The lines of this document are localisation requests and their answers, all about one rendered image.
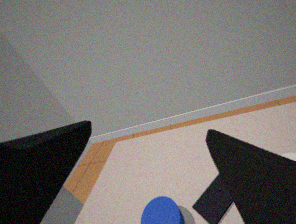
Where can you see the blue cylinder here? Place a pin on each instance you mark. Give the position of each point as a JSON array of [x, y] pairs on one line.
[[162, 210]]

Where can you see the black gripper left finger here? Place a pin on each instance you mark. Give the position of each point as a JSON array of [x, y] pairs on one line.
[[34, 168]]

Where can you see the black flat rectangular pad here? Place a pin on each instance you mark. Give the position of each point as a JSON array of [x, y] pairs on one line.
[[214, 201]]

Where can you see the grey cylinder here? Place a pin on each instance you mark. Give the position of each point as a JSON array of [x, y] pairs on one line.
[[291, 156]]

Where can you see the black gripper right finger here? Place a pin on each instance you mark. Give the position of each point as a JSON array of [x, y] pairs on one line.
[[261, 184]]

